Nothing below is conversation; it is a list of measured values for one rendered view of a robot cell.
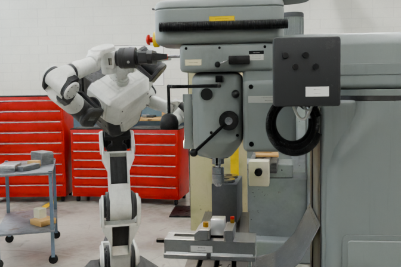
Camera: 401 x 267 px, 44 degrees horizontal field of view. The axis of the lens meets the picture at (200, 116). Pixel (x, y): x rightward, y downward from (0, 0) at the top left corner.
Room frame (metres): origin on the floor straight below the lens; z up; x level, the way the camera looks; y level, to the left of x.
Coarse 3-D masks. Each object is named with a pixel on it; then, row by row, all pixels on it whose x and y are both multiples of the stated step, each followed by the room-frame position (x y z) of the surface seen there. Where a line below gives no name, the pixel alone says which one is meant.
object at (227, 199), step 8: (224, 176) 2.44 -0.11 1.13; (232, 176) 2.44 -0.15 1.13; (240, 176) 2.51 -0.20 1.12; (224, 184) 2.33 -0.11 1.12; (232, 184) 2.32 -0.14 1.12; (240, 184) 2.46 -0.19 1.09; (216, 192) 2.33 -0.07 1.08; (224, 192) 2.32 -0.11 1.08; (232, 192) 2.32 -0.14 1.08; (240, 192) 2.46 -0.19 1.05; (216, 200) 2.33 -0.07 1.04; (224, 200) 2.32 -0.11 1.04; (232, 200) 2.32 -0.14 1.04; (240, 200) 2.46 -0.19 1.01; (216, 208) 2.33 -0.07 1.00; (224, 208) 2.32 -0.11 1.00; (232, 208) 2.32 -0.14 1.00; (240, 208) 2.45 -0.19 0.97
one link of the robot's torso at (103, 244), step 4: (132, 240) 2.70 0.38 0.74; (104, 244) 2.67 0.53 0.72; (108, 244) 2.68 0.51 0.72; (132, 244) 2.69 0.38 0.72; (136, 244) 2.68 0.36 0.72; (100, 248) 2.62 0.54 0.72; (136, 248) 2.58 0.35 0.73; (100, 252) 2.57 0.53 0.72; (136, 252) 2.56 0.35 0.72; (100, 256) 2.54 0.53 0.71; (136, 256) 2.55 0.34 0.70; (100, 260) 2.53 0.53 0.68; (136, 260) 2.55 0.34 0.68; (100, 264) 2.56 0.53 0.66; (136, 264) 2.56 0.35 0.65
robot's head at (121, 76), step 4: (120, 68) 2.18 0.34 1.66; (116, 72) 2.17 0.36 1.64; (120, 72) 2.18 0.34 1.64; (124, 72) 2.19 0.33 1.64; (128, 72) 2.22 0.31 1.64; (132, 72) 2.25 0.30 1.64; (112, 76) 2.20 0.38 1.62; (116, 76) 2.17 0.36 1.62; (120, 76) 2.18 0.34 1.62; (124, 76) 2.20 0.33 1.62; (128, 76) 2.27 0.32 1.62; (112, 80) 2.21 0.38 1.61; (116, 80) 2.18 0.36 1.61; (120, 80) 2.23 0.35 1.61; (124, 80) 2.23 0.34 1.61; (128, 80) 2.25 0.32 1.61
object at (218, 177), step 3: (213, 171) 1.90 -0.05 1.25; (216, 171) 1.90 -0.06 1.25; (219, 171) 1.90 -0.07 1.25; (222, 171) 1.90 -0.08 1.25; (213, 174) 1.90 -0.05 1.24; (216, 174) 1.90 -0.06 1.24; (219, 174) 1.90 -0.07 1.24; (222, 174) 1.90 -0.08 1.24; (213, 177) 1.90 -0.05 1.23; (216, 177) 1.90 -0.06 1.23; (219, 177) 1.90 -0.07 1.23; (222, 177) 1.90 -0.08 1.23; (213, 180) 1.90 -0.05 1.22; (216, 180) 1.90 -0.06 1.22; (219, 180) 1.90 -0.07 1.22; (222, 180) 1.90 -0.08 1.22; (216, 183) 1.90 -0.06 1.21; (219, 183) 1.90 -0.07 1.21
